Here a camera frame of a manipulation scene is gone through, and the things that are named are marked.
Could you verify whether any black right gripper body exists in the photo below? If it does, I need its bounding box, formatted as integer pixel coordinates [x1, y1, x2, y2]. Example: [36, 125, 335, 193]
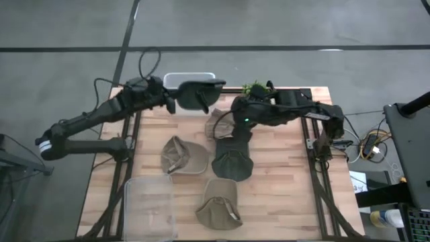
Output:
[230, 85, 269, 144]

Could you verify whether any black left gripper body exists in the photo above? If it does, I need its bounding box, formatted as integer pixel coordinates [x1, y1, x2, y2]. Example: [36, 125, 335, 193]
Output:
[147, 75, 178, 115]

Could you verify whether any dark green cap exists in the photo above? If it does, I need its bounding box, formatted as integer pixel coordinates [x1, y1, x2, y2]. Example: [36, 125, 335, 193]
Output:
[211, 136, 255, 182]
[174, 79, 227, 114]

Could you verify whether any beige cap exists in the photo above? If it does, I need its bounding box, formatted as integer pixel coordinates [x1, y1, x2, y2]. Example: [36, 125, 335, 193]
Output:
[204, 108, 236, 140]
[160, 135, 210, 175]
[195, 177, 244, 231]

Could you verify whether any clear plastic bin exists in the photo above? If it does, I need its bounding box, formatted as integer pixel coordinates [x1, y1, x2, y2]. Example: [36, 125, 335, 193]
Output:
[123, 173, 178, 242]
[163, 72, 216, 117]

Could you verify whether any small green potted plant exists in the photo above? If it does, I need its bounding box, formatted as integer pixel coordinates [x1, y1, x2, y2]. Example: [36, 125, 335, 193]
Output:
[241, 80, 270, 98]

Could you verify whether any black power strip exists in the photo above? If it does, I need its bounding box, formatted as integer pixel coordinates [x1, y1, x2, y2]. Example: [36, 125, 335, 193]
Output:
[362, 132, 380, 159]

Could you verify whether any white paper sheet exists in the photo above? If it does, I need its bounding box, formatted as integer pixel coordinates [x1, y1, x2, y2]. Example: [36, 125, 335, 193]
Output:
[349, 170, 369, 194]

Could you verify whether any grey metal stand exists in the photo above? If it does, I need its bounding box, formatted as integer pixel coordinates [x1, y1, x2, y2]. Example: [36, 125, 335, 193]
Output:
[0, 133, 54, 242]

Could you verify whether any black flat board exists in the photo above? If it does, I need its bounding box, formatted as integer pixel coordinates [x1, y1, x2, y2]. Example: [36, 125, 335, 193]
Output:
[355, 171, 416, 208]

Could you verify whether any black round pole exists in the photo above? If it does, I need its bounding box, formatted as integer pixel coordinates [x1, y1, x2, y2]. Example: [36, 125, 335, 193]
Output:
[399, 91, 430, 117]

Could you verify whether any grey flat panel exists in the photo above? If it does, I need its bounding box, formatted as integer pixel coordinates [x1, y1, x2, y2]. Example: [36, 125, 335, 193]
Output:
[384, 102, 430, 209]

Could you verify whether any white and yellow bottle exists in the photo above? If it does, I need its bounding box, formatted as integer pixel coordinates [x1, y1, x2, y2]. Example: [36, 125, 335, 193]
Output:
[370, 208, 404, 229]

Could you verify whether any backlit keyboard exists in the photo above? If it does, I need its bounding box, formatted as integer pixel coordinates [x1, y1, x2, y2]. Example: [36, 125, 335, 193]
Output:
[404, 207, 430, 242]

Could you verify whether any black aluminium table frame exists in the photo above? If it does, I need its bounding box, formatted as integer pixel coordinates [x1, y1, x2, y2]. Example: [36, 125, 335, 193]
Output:
[77, 80, 367, 241]

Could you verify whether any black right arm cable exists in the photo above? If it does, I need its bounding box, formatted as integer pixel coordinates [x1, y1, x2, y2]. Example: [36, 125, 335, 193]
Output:
[212, 110, 237, 140]

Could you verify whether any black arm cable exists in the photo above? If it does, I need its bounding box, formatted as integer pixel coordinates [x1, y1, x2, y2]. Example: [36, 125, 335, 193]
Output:
[93, 46, 162, 114]
[212, 110, 237, 140]

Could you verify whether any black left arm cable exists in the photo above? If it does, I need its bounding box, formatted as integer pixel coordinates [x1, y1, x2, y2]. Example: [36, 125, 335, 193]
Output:
[93, 46, 162, 114]

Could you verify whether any yellow cable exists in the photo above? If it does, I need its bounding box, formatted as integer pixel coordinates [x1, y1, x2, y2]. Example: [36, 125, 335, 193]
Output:
[358, 130, 393, 161]

